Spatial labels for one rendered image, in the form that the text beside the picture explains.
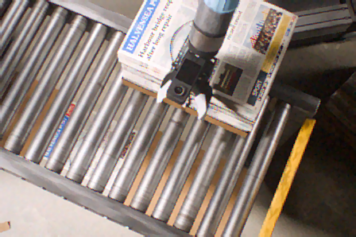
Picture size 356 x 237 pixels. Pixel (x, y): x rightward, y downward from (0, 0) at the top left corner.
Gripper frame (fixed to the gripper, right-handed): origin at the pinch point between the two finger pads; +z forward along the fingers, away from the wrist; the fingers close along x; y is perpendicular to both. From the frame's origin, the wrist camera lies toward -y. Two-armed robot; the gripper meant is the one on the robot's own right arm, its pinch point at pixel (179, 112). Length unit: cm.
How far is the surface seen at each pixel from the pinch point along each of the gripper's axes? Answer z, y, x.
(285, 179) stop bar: 16.1, 10.0, -32.2
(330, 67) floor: 47, 118, -45
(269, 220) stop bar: 22.3, -0.4, -32.4
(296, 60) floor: 49, 115, -29
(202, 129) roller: 16.0, 14.4, -6.0
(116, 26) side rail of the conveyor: 6.7, 29.7, 29.4
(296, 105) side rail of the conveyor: 6.9, 29.5, -27.5
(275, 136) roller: 12.5, 20.2, -25.4
